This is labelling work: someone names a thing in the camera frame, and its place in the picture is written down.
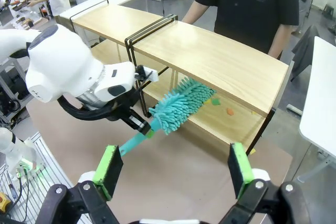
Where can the yellow emergency stop button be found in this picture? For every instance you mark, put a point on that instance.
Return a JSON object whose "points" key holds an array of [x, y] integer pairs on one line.
{"points": [[3, 202]]}

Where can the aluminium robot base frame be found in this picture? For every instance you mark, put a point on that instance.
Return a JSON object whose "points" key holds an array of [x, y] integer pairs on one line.
{"points": [[44, 171]]}

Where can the person in black t-shirt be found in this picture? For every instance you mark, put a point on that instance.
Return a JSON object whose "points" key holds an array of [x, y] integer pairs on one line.
{"points": [[249, 3]]}

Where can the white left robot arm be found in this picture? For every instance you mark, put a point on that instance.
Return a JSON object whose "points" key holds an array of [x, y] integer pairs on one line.
{"points": [[65, 64]]}

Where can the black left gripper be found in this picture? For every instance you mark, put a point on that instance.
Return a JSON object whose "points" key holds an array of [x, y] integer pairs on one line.
{"points": [[123, 106]]}

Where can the teal microfiber duster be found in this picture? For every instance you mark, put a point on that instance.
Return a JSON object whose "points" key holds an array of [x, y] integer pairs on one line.
{"points": [[181, 103]]}

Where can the orange paper scrap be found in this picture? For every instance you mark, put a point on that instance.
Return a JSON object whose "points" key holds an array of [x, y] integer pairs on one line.
{"points": [[230, 111]]}

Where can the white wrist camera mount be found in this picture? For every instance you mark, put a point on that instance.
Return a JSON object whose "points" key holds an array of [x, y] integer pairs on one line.
{"points": [[150, 74]]}

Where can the black step stool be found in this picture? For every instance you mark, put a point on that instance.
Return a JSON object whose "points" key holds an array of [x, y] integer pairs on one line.
{"points": [[328, 12]]}

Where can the wooden two-tier shelf black frame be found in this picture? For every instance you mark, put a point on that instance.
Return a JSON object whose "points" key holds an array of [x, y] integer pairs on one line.
{"points": [[210, 56], [118, 24]]}

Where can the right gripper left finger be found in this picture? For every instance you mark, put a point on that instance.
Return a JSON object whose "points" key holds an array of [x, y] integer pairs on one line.
{"points": [[110, 171]]}

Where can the person's right forearm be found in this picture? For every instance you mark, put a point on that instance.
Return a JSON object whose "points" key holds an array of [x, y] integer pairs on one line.
{"points": [[194, 11]]}

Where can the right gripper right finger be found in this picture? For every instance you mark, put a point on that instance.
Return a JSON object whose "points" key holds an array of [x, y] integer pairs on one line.
{"points": [[240, 169]]}

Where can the person's left forearm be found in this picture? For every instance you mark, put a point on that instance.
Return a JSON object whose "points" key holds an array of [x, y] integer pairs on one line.
{"points": [[278, 40]]}

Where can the green paper scrap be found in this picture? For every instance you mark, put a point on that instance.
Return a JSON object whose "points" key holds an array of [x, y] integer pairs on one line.
{"points": [[215, 101]]}

